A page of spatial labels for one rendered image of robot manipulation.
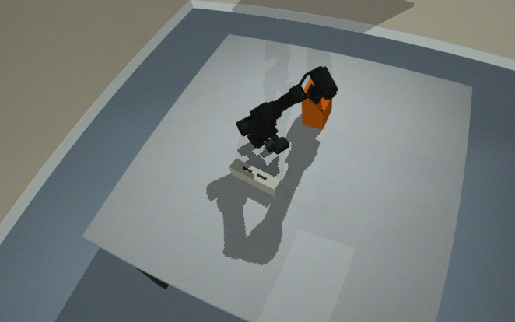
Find black two-prong charger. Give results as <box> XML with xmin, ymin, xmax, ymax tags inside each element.
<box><xmin>263</xmin><ymin>138</ymin><xmax>274</xmax><ymax>153</ymax></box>

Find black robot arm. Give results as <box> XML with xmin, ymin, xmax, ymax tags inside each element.
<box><xmin>236</xmin><ymin>66</ymin><xmax>338</xmax><ymax>148</ymax></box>

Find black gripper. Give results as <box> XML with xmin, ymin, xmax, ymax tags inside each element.
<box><xmin>261</xmin><ymin>123</ymin><xmax>290</xmax><ymax>154</ymax></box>

